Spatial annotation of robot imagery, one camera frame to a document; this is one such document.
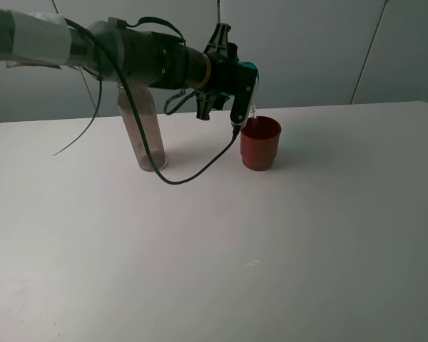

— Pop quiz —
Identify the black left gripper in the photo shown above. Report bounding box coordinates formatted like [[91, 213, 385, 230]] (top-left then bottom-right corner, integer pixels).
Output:
[[196, 23, 243, 120]]

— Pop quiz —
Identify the teal translucent plastic cup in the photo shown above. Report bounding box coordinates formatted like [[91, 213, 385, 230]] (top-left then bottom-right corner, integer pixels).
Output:
[[220, 62, 260, 97]]

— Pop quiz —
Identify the clear smoky plastic bottle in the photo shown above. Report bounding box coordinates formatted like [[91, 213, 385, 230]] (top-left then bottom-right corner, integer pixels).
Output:
[[116, 81, 169, 172]]

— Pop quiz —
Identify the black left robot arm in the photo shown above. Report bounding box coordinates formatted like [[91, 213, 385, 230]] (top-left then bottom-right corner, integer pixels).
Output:
[[0, 9, 255, 120]]

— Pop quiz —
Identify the red plastic cup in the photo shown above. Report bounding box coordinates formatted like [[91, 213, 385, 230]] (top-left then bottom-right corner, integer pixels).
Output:
[[240, 116, 282, 171]]

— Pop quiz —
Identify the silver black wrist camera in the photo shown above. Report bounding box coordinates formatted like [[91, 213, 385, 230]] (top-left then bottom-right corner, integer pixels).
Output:
[[229, 66, 260, 128]]

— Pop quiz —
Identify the black camera cable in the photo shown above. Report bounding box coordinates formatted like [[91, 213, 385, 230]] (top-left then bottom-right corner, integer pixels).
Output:
[[53, 17, 243, 185]]

